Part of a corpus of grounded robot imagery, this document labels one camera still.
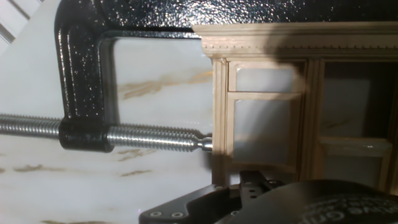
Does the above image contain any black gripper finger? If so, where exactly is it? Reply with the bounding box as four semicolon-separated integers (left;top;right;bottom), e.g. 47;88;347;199
139;170;285;224

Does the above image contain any black steel C-clamp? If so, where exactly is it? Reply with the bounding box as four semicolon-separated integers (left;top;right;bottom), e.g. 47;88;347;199
0;0;398;154

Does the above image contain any miniature wooden sliding window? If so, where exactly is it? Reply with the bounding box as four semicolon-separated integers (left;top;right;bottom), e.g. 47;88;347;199
192;21;398;195

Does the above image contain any marble pattern board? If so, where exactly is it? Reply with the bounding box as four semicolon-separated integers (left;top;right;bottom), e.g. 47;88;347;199
0;0;398;224

